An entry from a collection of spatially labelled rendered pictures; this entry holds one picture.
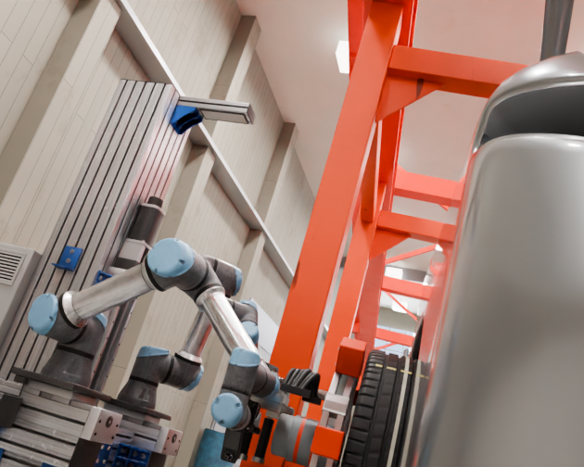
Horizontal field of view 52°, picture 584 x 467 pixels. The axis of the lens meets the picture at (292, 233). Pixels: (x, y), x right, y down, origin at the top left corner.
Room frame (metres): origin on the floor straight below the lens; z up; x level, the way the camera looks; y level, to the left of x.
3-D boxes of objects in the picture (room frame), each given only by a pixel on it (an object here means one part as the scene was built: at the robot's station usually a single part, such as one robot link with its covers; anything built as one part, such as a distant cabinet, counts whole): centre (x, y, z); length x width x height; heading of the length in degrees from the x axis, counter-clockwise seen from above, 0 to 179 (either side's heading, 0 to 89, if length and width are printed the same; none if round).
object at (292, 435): (1.98, -0.23, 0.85); 0.21 x 0.14 x 0.14; 78
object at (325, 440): (1.65, -0.24, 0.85); 0.09 x 0.08 x 0.07; 168
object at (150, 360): (2.44, 0.38, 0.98); 0.13 x 0.12 x 0.14; 117
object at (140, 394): (2.44, 0.39, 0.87); 0.15 x 0.15 x 0.10
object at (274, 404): (1.84, -0.07, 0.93); 0.09 x 0.05 x 0.05; 78
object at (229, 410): (1.55, 0.02, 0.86); 0.11 x 0.08 x 0.09; 168
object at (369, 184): (3.42, -0.35, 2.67); 1.77 x 0.10 x 0.12; 168
